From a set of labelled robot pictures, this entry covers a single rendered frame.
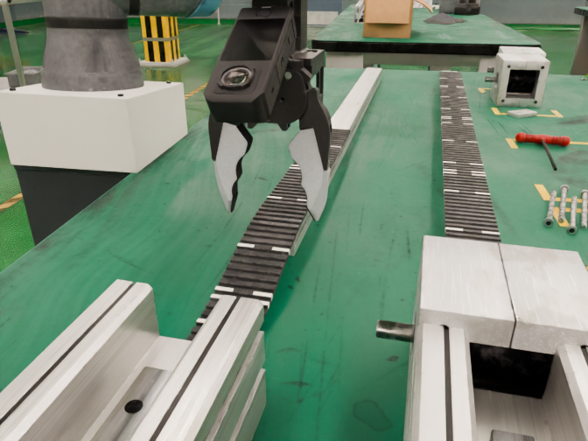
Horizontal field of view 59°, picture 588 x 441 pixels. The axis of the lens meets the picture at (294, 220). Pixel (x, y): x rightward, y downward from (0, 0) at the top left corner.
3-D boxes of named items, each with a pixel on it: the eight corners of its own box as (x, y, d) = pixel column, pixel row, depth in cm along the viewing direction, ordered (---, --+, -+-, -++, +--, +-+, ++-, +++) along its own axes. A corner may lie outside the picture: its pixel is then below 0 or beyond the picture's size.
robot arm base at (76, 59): (18, 87, 77) (6, 16, 73) (83, 78, 90) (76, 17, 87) (108, 94, 73) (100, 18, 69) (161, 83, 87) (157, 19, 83)
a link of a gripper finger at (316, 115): (345, 161, 47) (314, 65, 44) (342, 167, 45) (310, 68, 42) (297, 173, 48) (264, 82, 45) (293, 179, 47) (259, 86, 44)
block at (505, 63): (479, 95, 120) (485, 52, 115) (531, 97, 118) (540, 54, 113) (484, 105, 111) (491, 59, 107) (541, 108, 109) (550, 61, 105)
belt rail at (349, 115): (366, 79, 137) (367, 67, 136) (381, 80, 137) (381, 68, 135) (256, 251, 54) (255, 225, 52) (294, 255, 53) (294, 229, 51)
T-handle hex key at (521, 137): (514, 140, 88) (515, 130, 87) (568, 144, 86) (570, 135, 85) (522, 171, 74) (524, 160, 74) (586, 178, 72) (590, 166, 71)
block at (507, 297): (379, 337, 41) (388, 230, 37) (547, 363, 38) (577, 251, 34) (365, 424, 33) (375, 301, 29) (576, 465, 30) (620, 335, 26)
